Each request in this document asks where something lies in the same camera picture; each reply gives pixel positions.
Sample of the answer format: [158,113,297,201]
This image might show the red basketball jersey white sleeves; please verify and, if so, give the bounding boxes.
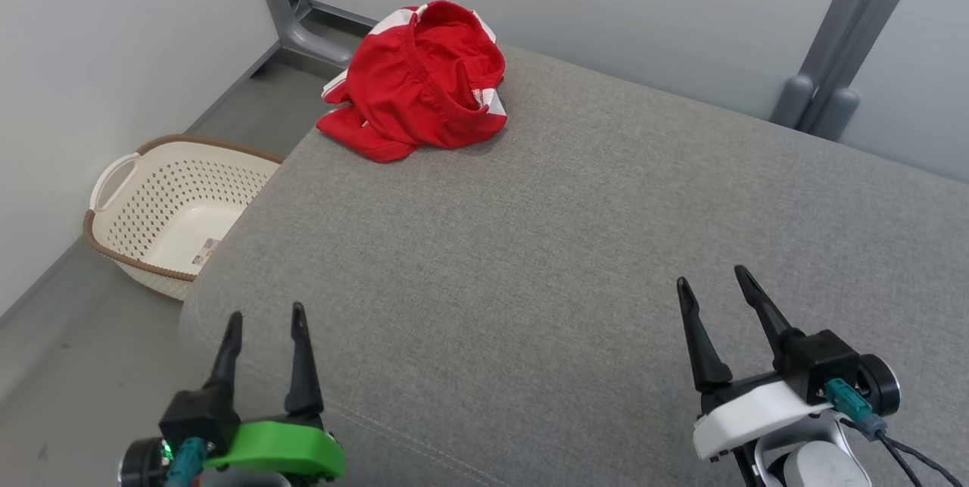
[316,5,508,164]

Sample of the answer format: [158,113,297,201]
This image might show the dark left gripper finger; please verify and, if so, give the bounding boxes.
[285,302,325,418]
[204,311,245,397]

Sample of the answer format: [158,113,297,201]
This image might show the right teal plug black cable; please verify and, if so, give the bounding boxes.
[824,379,966,487]

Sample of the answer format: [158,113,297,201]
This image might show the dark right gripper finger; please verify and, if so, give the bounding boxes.
[734,266,803,370]
[678,277,734,393]

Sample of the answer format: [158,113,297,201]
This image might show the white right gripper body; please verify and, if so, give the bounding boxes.
[693,354,902,462]

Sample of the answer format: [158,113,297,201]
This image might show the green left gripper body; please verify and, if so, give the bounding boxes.
[119,411,347,487]

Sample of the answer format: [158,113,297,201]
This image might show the left teal plug black cable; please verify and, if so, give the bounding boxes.
[165,438,210,487]

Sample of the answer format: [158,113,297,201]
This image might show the grey partition post rounded feet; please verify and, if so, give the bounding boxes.
[771,0,936,142]

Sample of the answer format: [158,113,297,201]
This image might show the cream perforated laundry basket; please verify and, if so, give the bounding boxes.
[83,134,285,301]

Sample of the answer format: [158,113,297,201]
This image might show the grey partition post long foot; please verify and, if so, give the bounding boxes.
[256,0,379,68]

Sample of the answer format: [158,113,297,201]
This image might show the teal plug black cable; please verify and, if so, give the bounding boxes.
[165,438,210,487]
[824,379,966,487]

